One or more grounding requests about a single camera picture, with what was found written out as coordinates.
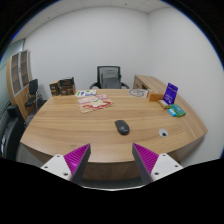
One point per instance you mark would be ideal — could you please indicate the small beige box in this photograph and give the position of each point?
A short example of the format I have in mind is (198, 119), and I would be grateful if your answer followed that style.
(163, 104)

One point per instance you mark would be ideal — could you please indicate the black mesh office chair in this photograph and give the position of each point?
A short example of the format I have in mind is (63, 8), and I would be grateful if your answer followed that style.
(99, 75)

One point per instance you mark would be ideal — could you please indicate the wooden shelf unit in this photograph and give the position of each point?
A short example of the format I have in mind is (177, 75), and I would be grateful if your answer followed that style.
(15, 90)

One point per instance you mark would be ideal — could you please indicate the small green box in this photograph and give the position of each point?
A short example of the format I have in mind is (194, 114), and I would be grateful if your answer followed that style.
(179, 110)

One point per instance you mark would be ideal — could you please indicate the grey backpack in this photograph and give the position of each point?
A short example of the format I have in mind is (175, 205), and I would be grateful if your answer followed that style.
(110, 80)

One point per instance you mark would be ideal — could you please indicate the black computer mouse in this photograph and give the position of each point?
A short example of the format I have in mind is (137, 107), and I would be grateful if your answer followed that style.
(122, 127)

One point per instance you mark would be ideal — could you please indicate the black visitor chair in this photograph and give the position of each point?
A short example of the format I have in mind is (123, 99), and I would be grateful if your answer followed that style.
(33, 87)

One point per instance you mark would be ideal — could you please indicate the white sticker sheet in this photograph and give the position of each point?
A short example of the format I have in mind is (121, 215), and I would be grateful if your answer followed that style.
(85, 93)

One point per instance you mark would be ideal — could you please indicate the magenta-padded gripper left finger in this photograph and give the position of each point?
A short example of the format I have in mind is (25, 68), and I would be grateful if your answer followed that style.
(60, 164)

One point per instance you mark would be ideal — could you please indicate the orange-brown box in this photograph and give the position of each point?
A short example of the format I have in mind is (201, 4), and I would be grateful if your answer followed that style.
(154, 96)

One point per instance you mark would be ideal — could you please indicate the purple standing card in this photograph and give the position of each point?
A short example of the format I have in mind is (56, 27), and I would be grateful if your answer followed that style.
(170, 93)

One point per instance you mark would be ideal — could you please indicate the wooden side desk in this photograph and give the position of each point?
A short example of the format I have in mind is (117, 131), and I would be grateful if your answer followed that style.
(150, 81)

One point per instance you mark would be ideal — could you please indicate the small blue box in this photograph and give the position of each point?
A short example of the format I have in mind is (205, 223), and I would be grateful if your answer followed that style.
(172, 112)

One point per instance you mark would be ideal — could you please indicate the black armchair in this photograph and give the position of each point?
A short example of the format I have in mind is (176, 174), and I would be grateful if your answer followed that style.
(10, 131)

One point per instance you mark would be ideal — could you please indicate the black cardboard box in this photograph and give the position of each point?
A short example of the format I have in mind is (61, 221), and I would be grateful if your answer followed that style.
(67, 82)

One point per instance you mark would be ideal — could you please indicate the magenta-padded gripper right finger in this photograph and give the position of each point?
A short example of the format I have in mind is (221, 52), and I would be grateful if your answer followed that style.
(163, 165)

